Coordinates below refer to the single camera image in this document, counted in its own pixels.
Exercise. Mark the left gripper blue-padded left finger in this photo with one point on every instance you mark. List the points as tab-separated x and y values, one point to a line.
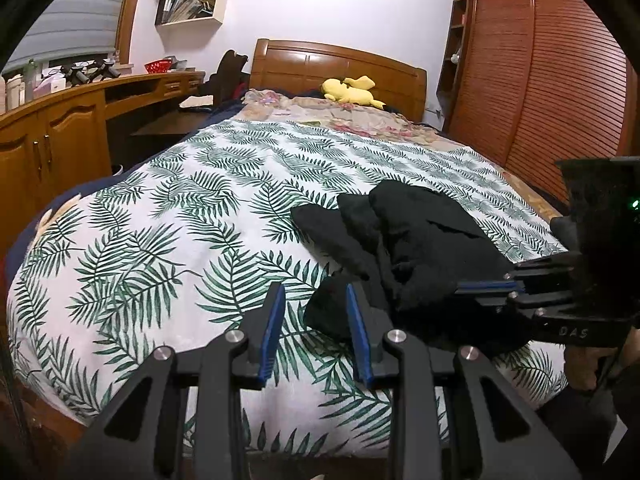
262	329

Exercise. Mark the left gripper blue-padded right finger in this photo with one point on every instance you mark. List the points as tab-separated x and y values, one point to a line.
374	365

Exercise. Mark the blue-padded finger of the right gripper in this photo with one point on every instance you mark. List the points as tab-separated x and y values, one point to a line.
502	287

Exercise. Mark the black button-up coat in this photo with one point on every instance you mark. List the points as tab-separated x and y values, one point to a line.
409	248

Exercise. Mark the person right hand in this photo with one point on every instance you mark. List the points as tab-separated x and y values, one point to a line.
583	366

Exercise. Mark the palm leaf print bedsheet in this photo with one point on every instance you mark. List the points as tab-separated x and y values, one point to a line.
180	249

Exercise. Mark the wooden slatted wardrobe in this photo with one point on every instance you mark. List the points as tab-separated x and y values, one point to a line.
528	83

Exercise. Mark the floral quilt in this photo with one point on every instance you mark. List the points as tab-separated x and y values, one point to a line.
272	106

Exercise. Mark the yellow plush toy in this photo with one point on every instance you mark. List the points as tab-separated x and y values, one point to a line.
351	91

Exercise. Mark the dark wooden chair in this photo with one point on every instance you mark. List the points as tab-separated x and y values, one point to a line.
223	86

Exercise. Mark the wooden bed headboard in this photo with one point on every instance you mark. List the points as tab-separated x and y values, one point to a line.
296	67

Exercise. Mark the wooden desk cabinet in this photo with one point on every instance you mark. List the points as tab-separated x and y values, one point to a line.
59	141

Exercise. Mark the red basket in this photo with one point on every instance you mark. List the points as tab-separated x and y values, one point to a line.
159	66

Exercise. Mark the grey window blind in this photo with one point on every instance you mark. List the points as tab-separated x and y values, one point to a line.
66	29

